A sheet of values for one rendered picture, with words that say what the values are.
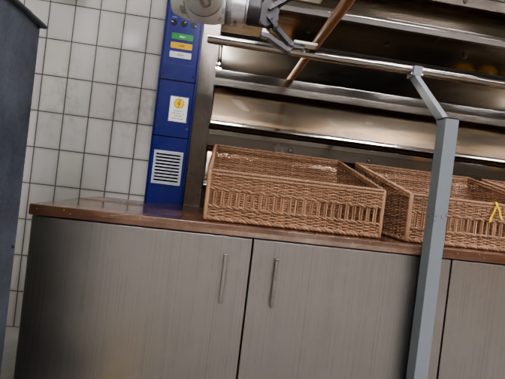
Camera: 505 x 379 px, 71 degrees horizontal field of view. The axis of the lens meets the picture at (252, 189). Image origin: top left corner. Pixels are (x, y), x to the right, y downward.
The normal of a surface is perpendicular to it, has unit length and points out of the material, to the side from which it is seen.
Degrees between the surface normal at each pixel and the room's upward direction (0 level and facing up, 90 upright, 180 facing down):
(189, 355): 90
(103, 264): 90
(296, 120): 70
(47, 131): 90
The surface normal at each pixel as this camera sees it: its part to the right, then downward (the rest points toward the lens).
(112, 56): 0.09, 0.02
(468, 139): 0.13, -0.32
